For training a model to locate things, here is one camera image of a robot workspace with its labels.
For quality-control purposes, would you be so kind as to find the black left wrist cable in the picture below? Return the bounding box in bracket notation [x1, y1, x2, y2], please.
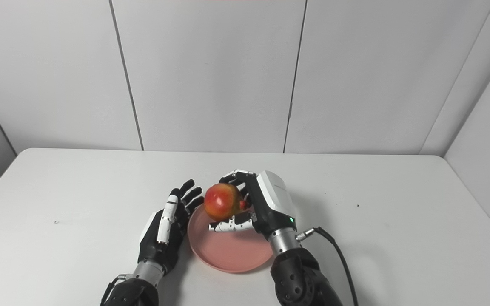
[100, 274, 133, 306]

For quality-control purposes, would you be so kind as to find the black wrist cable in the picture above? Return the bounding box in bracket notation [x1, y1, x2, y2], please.
[296, 227, 359, 306]
[100, 274, 133, 306]

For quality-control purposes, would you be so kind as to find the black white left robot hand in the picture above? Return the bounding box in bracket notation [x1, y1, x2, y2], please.
[138, 179, 205, 275]

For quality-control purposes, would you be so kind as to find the red yellow pomegranate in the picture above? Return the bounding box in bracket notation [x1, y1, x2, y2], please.
[204, 183, 250, 222]

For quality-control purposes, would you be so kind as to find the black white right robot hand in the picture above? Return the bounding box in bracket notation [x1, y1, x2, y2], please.
[209, 169, 297, 241]

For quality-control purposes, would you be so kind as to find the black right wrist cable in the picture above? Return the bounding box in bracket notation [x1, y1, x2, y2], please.
[296, 227, 359, 306]

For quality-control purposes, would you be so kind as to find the pink round plate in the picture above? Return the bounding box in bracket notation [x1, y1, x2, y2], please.
[187, 203, 276, 273]

